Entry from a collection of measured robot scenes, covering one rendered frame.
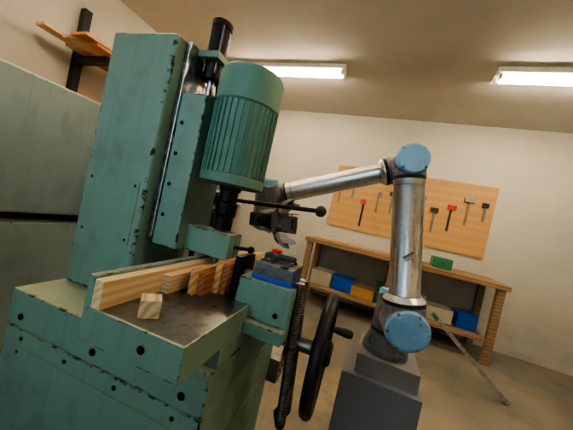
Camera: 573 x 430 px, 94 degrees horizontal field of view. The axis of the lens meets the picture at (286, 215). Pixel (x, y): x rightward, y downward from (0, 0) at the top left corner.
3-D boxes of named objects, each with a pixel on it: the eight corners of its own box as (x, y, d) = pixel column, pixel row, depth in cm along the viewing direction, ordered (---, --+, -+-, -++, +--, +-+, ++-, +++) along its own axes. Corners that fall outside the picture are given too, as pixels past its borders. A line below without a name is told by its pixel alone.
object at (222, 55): (213, 75, 73) (227, 14, 73) (189, 73, 76) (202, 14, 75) (228, 89, 81) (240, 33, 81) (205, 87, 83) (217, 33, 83)
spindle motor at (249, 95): (245, 188, 64) (272, 60, 63) (184, 176, 69) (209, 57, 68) (269, 196, 81) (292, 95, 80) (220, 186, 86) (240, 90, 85)
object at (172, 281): (166, 294, 57) (170, 276, 57) (159, 292, 58) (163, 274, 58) (263, 262, 110) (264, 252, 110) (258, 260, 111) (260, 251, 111)
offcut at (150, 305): (158, 319, 46) (162, 301, 46) (136, 318, 45) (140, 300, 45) (159, 310, 49) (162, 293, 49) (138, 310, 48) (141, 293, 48)
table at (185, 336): (231, 415, 37) (240, 374, 37) (74, 339, 45) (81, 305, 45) (314, 299, 95) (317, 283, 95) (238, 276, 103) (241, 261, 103)
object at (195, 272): (191, 295, 60) (196, 270, 60) (186, 293, 60) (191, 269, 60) (237, 277, 81) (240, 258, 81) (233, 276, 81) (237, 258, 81)
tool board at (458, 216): (483, 259, 328) (500, 188, 326) (326, 223, 396) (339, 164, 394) (482, 258, 332) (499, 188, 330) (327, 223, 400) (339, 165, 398)
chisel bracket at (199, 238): (223, 266, 71) (230, 235, 70) (180, 253, 75) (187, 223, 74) (237, 263, 78) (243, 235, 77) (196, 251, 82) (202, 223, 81)
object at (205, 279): (200, 296, 60) (205, 275, 60) (194, 293, 61) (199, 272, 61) (247, 276, 84) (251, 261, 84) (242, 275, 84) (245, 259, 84)
